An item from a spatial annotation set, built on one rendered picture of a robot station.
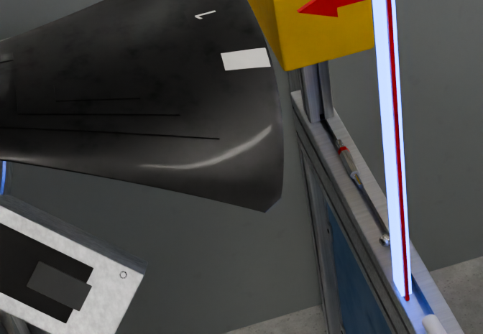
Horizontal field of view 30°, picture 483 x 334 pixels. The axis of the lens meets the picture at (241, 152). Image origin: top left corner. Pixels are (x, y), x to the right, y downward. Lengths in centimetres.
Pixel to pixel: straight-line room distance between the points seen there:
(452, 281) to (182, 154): 149
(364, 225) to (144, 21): 37
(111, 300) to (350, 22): 38
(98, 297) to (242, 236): 104
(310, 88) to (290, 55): 12
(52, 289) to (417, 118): 108
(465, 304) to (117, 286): 135
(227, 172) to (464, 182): 129
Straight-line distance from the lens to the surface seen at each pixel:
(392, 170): 74
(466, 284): 202
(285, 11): 89
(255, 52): 63
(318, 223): 120
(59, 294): 71
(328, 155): 101
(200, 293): 181
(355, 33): 93
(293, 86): 154
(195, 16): 66
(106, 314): 71
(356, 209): 94
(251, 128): 59
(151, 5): 67
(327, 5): 64
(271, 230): 174
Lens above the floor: 150
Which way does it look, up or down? 39 degrees down
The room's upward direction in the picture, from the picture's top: 12 degrees counter-clockwise
